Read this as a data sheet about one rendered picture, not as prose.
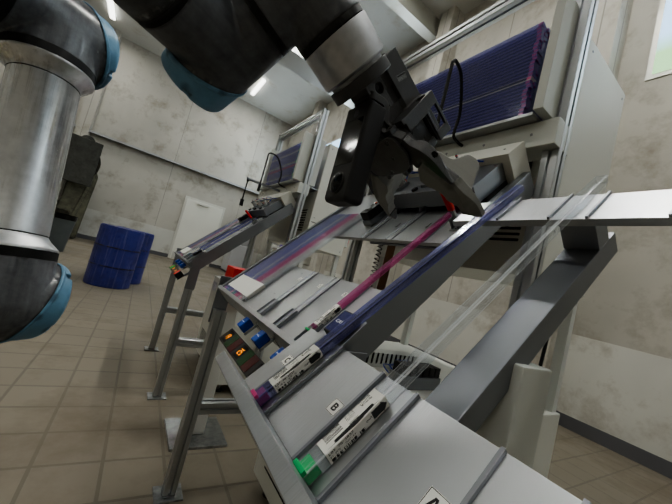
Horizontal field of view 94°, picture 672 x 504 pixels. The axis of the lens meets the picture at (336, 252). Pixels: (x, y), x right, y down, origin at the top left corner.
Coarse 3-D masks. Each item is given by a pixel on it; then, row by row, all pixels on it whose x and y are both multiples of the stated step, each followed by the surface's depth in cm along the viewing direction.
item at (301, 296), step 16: (288, 272) 94; (304, 272) 88; (272, 288) 88; (288, 288) 83; (304, 288) 79; (320, 288) 75; (336, 288) 71; (352, 288) 68; (368, 288) 65; (256, 304) 83; (272, 304) 77; (288, 304) 75; (304, 304) 71; (320, 304) 68; (352, 304) 62; (272, 320) 71; (288, 320) 68; (304, 320) 65
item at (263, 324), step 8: (224, 288) 100; (224, 296) 105; (232, 296) 90; (232, 304) 99; (240, 304) 82; (240, 312) 93; (248, 312) 77; (256, 312) 73; (256, 320) 73; (264, 320) 68; (264, 328) 70; (272, 328) 63; (272, 336) 68; (280, 336) 59; (288, 336) 58; (280, 344) 65; (288, 344) 56
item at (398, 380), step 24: (504, 264) 33; (480, 288) 31; (456, 312) 30; (480, 312) 30; (432, 336) 28; (456, 336) 28; (408, 360) 27; (432, 360) 27; (384, 384) 25; (408, 384) 26; (312, 456) 22; (312, 480) 22
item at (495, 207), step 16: (512, 192) 50; (496, 208) 48; (480, 224) 46; (448, 240) 44; (432, 256) 42; (416, 272) 40; (400, 288) 39; (368, 304) 38; (384, 304) 38; (352, 320) 36; (336, 336) 35; (256, 400) 31
